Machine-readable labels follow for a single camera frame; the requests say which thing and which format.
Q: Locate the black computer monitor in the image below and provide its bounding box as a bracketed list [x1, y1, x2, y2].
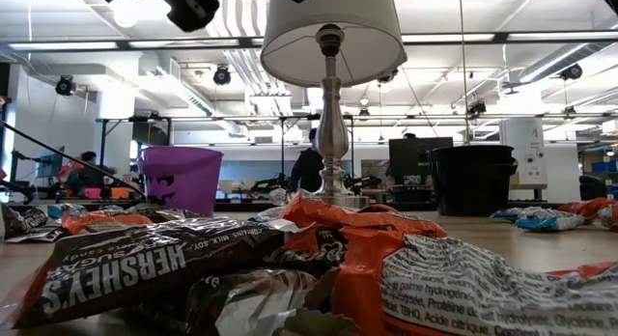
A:
[388, 136, 455, 179]

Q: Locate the purple plastic bucket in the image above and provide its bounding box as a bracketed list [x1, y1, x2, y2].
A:
[138, 146, 225, 218]

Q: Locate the black aluminium table frame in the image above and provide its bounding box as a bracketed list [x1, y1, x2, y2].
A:
[211, 198, 440, 213]

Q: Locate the wooden side table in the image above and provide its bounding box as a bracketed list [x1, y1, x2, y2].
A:
[509, 182, 549, 202]

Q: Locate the silver ceiling duct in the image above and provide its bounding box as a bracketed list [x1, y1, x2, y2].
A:
[519, 40, 618, 85]

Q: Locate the black plastic bucket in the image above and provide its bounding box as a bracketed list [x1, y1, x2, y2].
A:
[427, 144, 519, 218]

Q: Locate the blue screen monitor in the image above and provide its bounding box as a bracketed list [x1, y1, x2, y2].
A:
[34, 145, 67, 180]

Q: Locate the white shade silver table lamp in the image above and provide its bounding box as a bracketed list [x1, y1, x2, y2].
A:
[260, 0, 408, 210]

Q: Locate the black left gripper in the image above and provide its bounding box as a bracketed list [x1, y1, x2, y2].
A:
[156, 0, 222, 34]

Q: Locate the shelf with blue bins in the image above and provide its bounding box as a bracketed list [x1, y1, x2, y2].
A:
[581, 143, 618, 188]

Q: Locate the black thin cable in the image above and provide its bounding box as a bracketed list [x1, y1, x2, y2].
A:
[0, 119, 147, 200]

